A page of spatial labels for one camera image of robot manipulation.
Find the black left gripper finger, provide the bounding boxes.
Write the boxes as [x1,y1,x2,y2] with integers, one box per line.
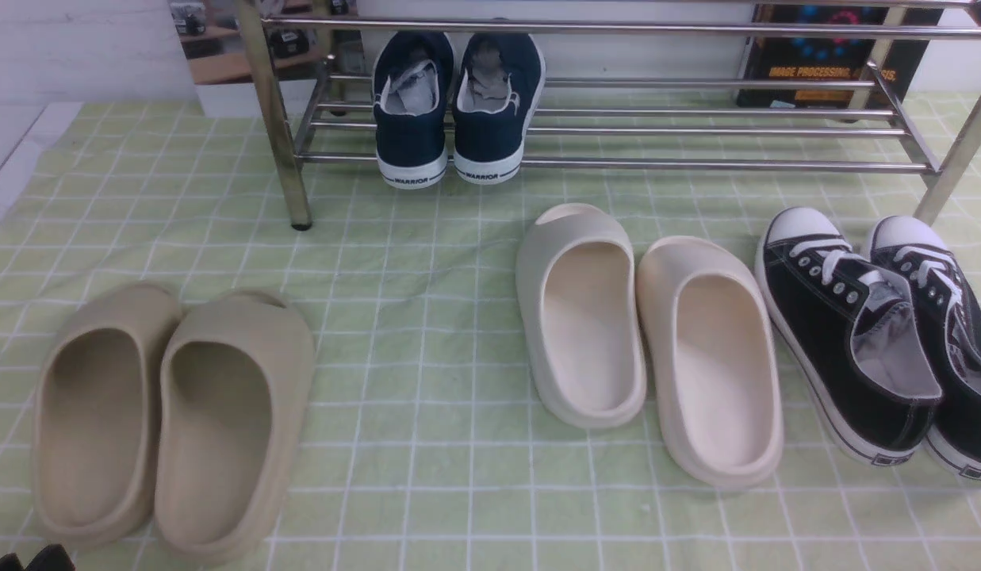
[0,553,24,571]

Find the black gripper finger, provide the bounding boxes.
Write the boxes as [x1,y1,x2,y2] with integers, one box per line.
[25,543,75,571]

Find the black canvas sneaker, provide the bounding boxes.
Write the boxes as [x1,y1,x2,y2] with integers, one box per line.
[754,207,943,466]
[864,216,981,481]

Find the stainless steel shoe rack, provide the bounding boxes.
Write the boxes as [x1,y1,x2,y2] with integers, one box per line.
[237,1,981,231]

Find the left tan foam slide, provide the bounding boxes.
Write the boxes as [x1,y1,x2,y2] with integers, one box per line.
[31,281,183,548]

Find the tan foam slide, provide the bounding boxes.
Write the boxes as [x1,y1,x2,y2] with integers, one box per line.
[31,281,183,548]
[154,289,316,567]

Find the right tan foam slide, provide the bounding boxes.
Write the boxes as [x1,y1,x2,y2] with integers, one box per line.
[154,289,316,567]

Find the green checkered tablecloth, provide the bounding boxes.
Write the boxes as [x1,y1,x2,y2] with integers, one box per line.
[0,102,981,570]

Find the mirror panel with reflection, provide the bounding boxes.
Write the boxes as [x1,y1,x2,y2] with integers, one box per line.
[168,1,366,86]

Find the left cream foam slide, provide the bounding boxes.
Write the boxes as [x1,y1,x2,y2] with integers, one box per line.
[515,203,647,429]

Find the cream foam slide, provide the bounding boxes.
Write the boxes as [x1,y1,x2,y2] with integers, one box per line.
[636,236,784,489]
[515,203,647,429]

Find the left navy blue sneaker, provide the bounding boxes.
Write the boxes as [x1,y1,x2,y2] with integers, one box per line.
[373,30,455,190]

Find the navy blue sneaker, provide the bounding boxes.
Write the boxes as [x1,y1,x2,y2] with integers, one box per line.
[451,33,546,186]
[373,30,455,190]

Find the right navy blue sneaker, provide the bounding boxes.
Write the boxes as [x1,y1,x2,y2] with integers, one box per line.
[451,33,546,186]

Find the right cream foam slide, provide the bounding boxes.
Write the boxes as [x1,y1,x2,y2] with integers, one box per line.
[636,236,784,489]

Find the black image processing book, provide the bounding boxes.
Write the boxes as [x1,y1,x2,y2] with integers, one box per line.
[734,4,929,109]

